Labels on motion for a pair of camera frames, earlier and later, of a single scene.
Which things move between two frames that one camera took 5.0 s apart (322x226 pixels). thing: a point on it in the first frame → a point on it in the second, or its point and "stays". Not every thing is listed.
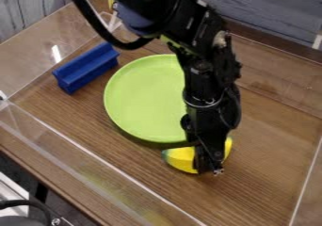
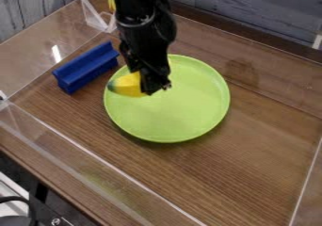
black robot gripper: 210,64 → 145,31
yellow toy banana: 181,156 → 128,85
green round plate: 143,99 stays
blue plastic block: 85,67 stays
